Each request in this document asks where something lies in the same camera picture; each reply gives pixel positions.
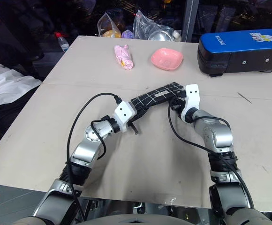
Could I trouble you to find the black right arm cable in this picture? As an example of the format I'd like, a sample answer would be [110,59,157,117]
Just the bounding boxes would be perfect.
[167,99,255,210]

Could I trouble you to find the white cloth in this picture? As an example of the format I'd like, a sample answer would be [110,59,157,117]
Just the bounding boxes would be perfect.
[0,57,43,107]

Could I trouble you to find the blue and black case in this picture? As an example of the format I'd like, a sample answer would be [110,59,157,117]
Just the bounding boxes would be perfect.
[197,29,272,77]

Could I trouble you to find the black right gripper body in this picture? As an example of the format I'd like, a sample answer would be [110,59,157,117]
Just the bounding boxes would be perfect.
[170,97,186,113]

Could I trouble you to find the grey rounded housing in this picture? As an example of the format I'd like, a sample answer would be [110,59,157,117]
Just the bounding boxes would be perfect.
[76,212,194,225]

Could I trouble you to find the clear bag with orange item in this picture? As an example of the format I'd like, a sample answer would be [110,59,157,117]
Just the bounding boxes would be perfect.
[97,9,123,38]

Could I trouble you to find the pink plastic bowl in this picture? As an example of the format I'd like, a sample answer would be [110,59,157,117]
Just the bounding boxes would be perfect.
[150,48,183,70]

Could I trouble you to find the orange round object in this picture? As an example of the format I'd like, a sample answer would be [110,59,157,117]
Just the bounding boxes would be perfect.
[102,30,122,38]

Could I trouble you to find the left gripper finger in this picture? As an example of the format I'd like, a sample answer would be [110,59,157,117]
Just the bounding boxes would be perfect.
[134,105,151,120]

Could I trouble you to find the steel bowl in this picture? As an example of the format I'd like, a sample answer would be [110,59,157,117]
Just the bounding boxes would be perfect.
[148,30,174,42]

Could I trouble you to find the black grid pencil pouch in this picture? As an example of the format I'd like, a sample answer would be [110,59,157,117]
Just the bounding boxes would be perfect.
[129,82,186,136]

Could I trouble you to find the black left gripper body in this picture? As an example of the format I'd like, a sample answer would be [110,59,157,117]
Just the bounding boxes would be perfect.
[128,114,140,126]

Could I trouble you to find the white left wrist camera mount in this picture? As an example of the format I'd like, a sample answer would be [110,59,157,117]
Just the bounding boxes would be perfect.
[113,101,137,132]

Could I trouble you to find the pink folded umbrella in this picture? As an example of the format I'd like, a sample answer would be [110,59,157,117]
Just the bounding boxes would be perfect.
[113,44,134,70]

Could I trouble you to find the grey metal pole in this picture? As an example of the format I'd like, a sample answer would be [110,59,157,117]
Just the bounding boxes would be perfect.
[181,0,200,43]

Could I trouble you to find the red-capped water bottle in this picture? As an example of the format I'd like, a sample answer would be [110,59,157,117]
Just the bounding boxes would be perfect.
[55,32,69,52]

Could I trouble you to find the clear bag with steel bowl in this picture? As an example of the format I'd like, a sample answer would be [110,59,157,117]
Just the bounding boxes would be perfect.
[133,9,181,42]

